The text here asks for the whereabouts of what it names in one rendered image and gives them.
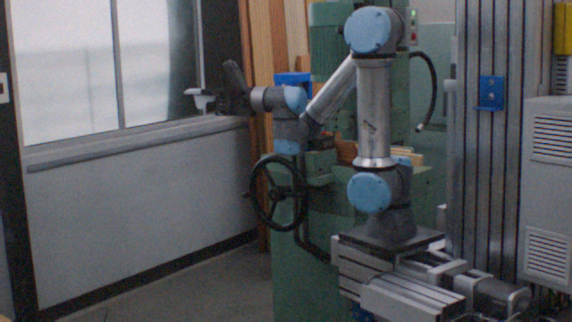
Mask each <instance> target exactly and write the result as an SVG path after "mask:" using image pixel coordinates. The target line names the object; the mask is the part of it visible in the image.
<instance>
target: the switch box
mask: <svg viewBox="0 0 572 322"><path fill-rule="evenodd" d="M393 9H395V10H396V11H398V12H399V13H400V15H401V16H402V18H403V20H404V22H405V27H406V28H405V34H404V37H403V39H402V42H401V43H400V44H399V45H398V47H410V46H417V45H418V7H400V8H398V7H393ZM412 11H414V12H415V15H414V16H412V15H411V12H412ZM410 17H415V19H410ZM412 21H414V22H415V24H414V25H411V22H412ZM410 26H415V28H414V29H411V28H410ZM413 32H415V33H416V39H412V38H411V34H412V33H413ZM410 40H415V43H410Z"/></svg>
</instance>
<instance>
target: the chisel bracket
mask: <svg viewBox="0 0 572 322"><path fill-rule="evenodd" d="M352 115H354V111H351V110H340V112H335V113H334V114H333V116H332V117H331V118H330V119H329V120H328V122H327V123H326V124H325V125H324V128H323V131H324V132H331V133H332V135H334V134H336V132H337V131H345V130H349V129H352V122H349V118H350V117H351V116H352Z"/></svg>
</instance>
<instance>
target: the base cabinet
mask: <svg viewBox="0 0 572 322"><path fill-rule="evenodd" d="M411 207H412V210H413V214H414V217H415V221H416V223H417V224H418V225H422V226H424V227H427V228H431V229H433V187H432V188H430V189H427V190H425V191H420V192H418V193H416V194H414V195H411ZM307 215H308V234H309V238H308V239H309V241H310V242H312V243H313V244H314V245H315V246H317V247H319V248H320V249H322V250H324V251H326V252H327V253H329V254H331V237H333V236H335V235H338V232H342V231H345V230H349V229H353V228H356V227H359V226H362V225H366V223H367V221H368V217H369V214H367V213H366V214H365V215H363V216H360V217H357V218H351V217H346V216H338V215H334V214H329V213H325V212H320V211H316V210H312V209H308V210H307ZM272 220H273V221H274V222H275V223H277V224H279V225H288V224H290V223H292V222H293V221H292V206H291V205H286V204H282V203H278V204H277V207H276V209H275V211H274V214H273V219H272ZM271 247H272V269H273V313H274V322H361V321H359V320H357V319H355V318H353V317H352V316H351V315H350V314H349V298H347V297H345V296H343V295H340V294H339V281H338V267H337V266H335V265H333V264H332V263H331V262H330V264H329V265H328V266H327V265H325V263H323V262H322V261H320V260H319V259H317V258H315V256H313V255H311V254H310V253H308V252H307V251H305V250H303V249H302V248H300V247H299V246H298V244H296V242H295V241H294V239H293V231H291V232H287V233H282V232H277V231H275V230H273V229H271Z"/></svg>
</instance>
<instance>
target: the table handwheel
mask: <svg viewBox="0 0 572 322"><path fill-rule="evenodd" d="M269 163H278V164H281V165H284V166H285V167H287V168H288V169H289V170H290V171H291V173H292V174H293V175H294V177H295V179H296V181H297V183H298V192H300V193H298V192H292V188H291V185H288V186H285V187H284V186H283V185H281V184H280V185H276V183H275V181H274V180H273V177H272V176H271V175H270V174H269V172H268V170H267V168H266V166H265V165H267V164H269ZM261 169H263V171H264V173H265V176H266V177H267V180H268V182H269V183H270V185H272V188H270V189H269V190H268V197H269V199H271V200H272V201H273V205H272V208H271V211H269V214H268V216H266V215H265V213H264V211H263V210H262V208H261V207H260V205H259V201H258V198H257V176H258V174H259V172H260V170H261ZM311 187H312V184H306V182H305V179H304V177H303V175H302V173H301V172H300V170H299V169H298V168H297V167H296V166H295V165H294V164H293V163H292V162H291V161H290V160H289V159H287V158H285V157H281V156H267V157H263V158H262V159H260V160H259V161H258V162H257V163H256V164H255V166H254V168H253V169H252V172H251V175H250V178H249V190H250V191H255V194H254V195H252V196H250V199H251V203H252V207H253V209H254V210H255V212H256V214H257V216H258V218H259V219H260V220H261V221H262V222H263V223H264V224H265V225H266V226H267V227H270V228H271V229H273V230H275V231H277V232H282V233H287V232H291V231H293V230H295V229H297V228H298V227H299V226H300V225H301V224H302V223H303V221H304V220H305V218H306V215H307V210H308V189H310V188H311ZM287 197H298V198H301V206H300V211H299V214H298V216H297V218H296V219H295V220H294V221H293V222H292V223H290V224H288V225H279V224H277V223H275V222H274V221H273V220H272V219H273V214H274V211H275V209H276V207H277V204H278V203H279V201H282V200H285V199H287Z"/></svg>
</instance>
